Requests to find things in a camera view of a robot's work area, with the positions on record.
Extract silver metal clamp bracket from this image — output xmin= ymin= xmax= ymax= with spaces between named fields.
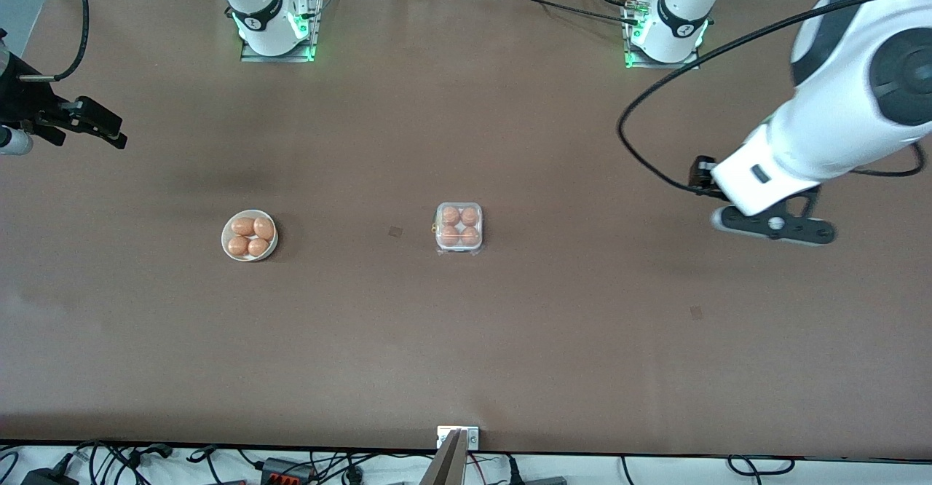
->
xmin=437 ymin=426 xmax=480 ymax=450

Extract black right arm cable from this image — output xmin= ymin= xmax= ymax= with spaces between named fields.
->
xmin=20 ymin=0 xmax=90 ymax=82

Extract black power adapter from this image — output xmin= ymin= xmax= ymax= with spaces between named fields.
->
xmin=20 ymin=465 xmax=79 ymax=485

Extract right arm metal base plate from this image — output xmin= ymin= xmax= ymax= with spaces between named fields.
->
xmin=240 ymin=0 xmax=319 ymax=63

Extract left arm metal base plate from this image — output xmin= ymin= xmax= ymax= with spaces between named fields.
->
xmin=624 ymin=0 xmax=701 ymax=71

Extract black box orange connectors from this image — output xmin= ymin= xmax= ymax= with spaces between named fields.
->
xmin=260 ymin=457 xmax=319 ymax=485

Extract long black table cable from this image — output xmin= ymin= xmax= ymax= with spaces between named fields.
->
xmin=466 ymin=0 xmax=645 ymax=27

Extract grey camera mount pole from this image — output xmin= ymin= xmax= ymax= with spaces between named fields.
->
xmin=419 ymin=429 xmax=468 ymax=485

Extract white round bowl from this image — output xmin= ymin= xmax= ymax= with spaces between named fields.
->
xmin=221 ymin=210 xmax=279 ymax=262

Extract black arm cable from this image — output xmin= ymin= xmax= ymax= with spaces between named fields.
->
xmin=20 ymin=0 xmax=90 ymax=82
xmin=617 ymin=0 xmax=932 ymax=196

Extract clear plastic egg box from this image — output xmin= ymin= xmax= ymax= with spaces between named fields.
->
xmin=434 ymin=202 xmax=484 ymax=256

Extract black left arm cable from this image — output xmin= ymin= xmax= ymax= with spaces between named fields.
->
xmin=617 ymin=0 xmax=932 ymax=196

